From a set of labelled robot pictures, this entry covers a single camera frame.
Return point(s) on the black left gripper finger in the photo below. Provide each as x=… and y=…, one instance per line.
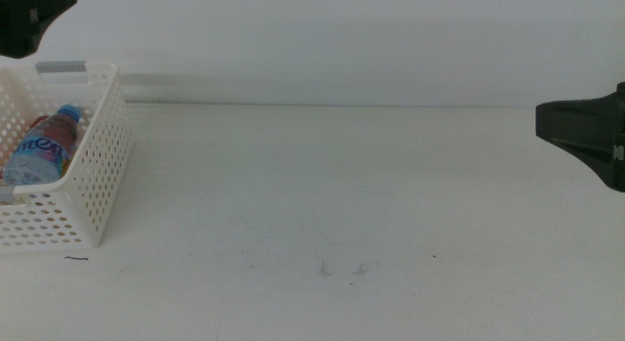
x=24, y=23

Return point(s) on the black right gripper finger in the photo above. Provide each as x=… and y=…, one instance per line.
x=591, y=131

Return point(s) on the red soda can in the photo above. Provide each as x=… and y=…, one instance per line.
x=38, y=121

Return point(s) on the clear water bottle blue cap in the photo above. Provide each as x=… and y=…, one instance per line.
x=39, y=155

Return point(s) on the white perforated plastic basket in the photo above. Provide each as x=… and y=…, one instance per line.
x=102, y=184

